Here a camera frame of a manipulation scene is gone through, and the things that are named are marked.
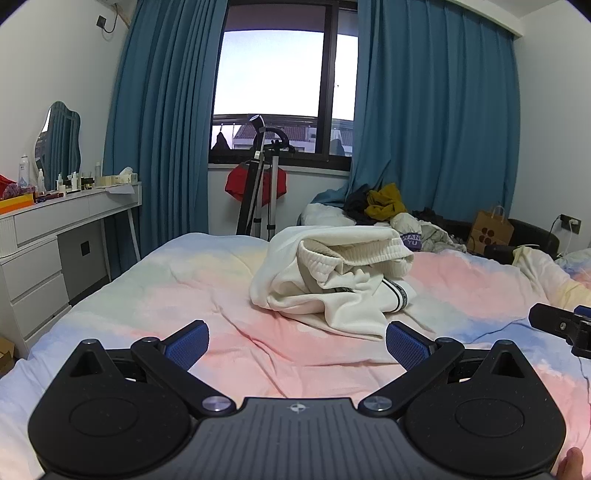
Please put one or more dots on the orange box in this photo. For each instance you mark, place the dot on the orange box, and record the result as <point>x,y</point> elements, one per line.
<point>16,204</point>

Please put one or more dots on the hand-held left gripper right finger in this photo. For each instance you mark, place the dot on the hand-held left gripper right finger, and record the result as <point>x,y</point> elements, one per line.
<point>406,344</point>

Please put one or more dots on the blue curtain beside dresser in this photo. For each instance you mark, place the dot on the blue curtain beside dresser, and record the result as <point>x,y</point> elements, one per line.
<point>161,115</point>

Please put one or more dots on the white pants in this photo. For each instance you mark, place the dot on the white pants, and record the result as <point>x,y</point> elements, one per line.
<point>332,300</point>

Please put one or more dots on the small white bottle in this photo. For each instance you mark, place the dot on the small white bottle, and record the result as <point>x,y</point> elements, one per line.
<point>41,182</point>

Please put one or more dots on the red cloth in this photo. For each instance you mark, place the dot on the red cloth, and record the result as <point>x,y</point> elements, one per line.
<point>236,184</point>

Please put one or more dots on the wavy-framed mirror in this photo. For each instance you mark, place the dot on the wavy-framed mirror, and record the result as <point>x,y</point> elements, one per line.
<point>60,143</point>

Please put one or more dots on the slim white bottle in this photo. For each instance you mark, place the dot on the slim white bottle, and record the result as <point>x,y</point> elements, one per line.
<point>98,175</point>

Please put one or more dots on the black-framed window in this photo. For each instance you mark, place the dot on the black-framed window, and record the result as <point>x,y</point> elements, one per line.
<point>277,69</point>

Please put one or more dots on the wall socket with charger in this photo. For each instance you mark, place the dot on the wall socket with charger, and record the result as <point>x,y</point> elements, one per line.
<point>570,222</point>

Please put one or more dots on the blue curtain beside clothes pile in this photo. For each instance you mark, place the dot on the blue curtain beside clothes pile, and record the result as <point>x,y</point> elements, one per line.
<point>438,115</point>

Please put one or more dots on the black chair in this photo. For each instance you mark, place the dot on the black chair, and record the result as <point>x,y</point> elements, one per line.
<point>531,230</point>

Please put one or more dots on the pastel tie-dye pillow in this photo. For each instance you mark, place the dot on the pastel tie-dye pillow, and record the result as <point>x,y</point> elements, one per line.
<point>577,263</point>

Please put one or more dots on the person's right hand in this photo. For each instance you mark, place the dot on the person's right hand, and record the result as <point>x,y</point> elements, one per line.
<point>575,464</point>

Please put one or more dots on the white dresser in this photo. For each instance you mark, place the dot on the white dresser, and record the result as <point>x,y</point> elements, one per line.
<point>37,277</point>

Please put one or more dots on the cardboard box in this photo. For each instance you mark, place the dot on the cardboard box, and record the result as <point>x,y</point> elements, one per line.
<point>5,353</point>

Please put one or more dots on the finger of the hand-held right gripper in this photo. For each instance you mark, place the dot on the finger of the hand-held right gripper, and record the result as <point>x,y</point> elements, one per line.
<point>583,312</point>
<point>551,317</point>

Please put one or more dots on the tall white spray bottle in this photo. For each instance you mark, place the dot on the tall white spray bottle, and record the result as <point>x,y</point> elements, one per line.
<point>24,173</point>

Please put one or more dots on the cream tissue box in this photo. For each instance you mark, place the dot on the cream tissue box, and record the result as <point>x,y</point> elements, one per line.
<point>120,177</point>

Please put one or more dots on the black garment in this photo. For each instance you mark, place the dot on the black garment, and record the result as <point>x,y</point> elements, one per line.
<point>358,203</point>

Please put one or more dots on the pastel tie-dye duvet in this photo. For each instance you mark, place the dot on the pastel tie-dye duvet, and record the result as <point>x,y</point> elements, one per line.
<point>231,323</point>

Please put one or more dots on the yellow garment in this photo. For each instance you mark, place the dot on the yellow garment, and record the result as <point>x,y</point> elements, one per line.
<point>385,201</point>

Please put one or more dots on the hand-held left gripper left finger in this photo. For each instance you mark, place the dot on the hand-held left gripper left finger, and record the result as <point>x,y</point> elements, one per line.
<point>187,344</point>

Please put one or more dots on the white jacket with purple label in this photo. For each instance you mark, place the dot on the white jacket with purple label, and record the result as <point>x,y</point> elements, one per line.
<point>434,235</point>

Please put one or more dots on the brown paper bag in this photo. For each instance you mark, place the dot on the brown paper bag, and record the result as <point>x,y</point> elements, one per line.
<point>491,230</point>

